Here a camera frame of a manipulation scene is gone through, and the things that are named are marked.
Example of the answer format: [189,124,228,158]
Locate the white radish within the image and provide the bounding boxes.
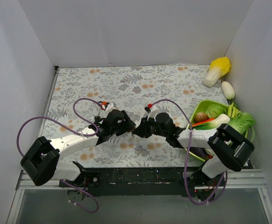
[221,81,235,100]

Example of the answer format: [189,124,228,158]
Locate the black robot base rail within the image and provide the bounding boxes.
[59,167,187,197]

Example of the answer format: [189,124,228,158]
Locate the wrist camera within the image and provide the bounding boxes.
[145,104,157,120]
[101,103,116,115]

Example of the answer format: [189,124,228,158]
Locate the green round cabbage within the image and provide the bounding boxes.
[205,104,225,119]

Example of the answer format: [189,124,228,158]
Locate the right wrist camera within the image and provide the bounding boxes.
[145,104,157,120]

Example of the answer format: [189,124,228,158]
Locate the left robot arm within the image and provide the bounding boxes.
[21,109,136,187]

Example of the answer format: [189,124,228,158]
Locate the green plastic basket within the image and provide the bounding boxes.
[182,99,248,164]

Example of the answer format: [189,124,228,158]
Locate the green leafy lettuce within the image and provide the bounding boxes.
[227,102,255,142]

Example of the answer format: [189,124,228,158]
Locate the purple eggplant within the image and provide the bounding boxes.
[190,147,209,160]

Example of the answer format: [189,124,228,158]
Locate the brown kiwi potato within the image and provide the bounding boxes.
[194,112,209,123]

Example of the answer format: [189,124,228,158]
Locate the yellow white napa cabbage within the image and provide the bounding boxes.
[203,57,231,87]

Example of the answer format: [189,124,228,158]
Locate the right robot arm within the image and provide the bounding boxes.
[132,112,255,186]

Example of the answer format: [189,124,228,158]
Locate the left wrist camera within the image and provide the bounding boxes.
[101,103,116,115]

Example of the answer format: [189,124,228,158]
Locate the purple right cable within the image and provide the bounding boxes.
[151,99,228,205]

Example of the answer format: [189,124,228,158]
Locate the floral table mat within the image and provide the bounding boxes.
[41,65,227,168]

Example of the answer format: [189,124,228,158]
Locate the orange carrot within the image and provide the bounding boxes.
[192,118,214,127]

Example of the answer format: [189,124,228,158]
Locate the white bok choy stalk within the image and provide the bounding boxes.
[206,114,230,130]

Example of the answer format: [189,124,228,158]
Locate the orange black padlock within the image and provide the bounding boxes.
[98,101,109,108]

